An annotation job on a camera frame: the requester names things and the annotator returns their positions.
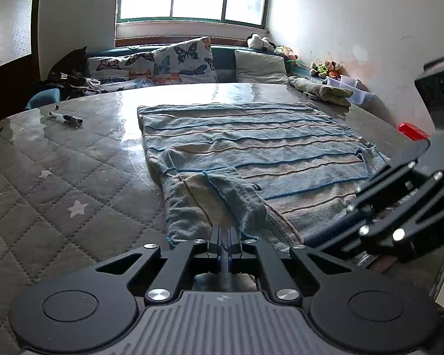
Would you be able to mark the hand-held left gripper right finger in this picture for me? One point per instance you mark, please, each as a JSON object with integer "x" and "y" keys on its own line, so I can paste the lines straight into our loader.
{"x": 235, "y": 246}

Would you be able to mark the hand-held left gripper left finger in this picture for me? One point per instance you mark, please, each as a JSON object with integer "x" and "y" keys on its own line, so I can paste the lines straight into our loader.
{"x": 215, "y": 244}

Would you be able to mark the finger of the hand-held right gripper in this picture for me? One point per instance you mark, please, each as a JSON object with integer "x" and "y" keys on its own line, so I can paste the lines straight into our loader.
{"x": 403, "y": 218}
{"x": 388, "y": 181}

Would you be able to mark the blue striped sweater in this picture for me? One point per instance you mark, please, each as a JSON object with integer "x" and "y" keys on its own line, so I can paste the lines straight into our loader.
{"x": 251, "y": 144}

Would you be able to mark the black and white clothes pile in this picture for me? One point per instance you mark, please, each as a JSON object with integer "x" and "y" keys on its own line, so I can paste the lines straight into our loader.
{"x": 79, "y": 85}

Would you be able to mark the red object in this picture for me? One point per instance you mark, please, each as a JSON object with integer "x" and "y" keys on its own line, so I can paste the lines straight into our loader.
{"x": 412, "y": 131}

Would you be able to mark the clear plastic storage box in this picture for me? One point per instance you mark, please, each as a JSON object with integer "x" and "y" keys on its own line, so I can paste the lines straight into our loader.
{"x": 349, "y": 90}

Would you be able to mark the folded yellowish cloth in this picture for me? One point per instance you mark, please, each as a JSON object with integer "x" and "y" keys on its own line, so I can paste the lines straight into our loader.
{"x": 320, "y": 89}

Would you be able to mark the brown plush toy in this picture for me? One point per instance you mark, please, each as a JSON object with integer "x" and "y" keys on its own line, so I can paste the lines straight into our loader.
{"x": 333, "y": 67}

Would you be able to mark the green plush toy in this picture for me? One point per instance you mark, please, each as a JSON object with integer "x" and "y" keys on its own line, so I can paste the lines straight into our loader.
{"x": 321, "y": 69}

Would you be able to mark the pink plush toy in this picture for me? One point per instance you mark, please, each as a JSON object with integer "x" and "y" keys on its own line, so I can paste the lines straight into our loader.
{"x": 288, "y": 53}

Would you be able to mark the grey quilted star table cover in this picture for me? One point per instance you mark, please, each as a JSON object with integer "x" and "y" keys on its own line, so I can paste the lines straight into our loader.
{"x": 59, "y": 177}

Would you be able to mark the white pillow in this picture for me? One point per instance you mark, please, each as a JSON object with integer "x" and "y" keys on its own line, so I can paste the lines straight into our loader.
{"x": 261, "y": 67}

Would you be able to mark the blue corner sofa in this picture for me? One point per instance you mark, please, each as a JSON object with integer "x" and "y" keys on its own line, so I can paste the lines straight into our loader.
{"x": 222, "y": 63}

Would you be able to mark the square butterfly print cushion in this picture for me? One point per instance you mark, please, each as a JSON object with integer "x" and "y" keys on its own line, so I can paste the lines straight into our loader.
{"x": 183, "y": 61}

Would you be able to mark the white and black plush toy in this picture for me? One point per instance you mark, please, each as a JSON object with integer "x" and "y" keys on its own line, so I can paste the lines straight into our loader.
{"x": 261, "y": 41}

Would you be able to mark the marker pen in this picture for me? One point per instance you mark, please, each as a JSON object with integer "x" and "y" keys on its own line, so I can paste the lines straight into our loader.
{"x": 66, "y": 118}

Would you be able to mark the long butterfly print cushion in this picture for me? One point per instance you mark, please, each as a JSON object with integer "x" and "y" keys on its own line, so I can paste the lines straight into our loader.
{"x": 122, "y": 72}

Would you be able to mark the black bag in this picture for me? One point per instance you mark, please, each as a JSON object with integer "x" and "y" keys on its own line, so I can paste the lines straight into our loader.
{"x": 68, "y": 66}

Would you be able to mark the dark wooden door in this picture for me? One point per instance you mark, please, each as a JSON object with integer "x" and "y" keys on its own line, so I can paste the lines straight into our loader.
{"x": 0, "y": 81}

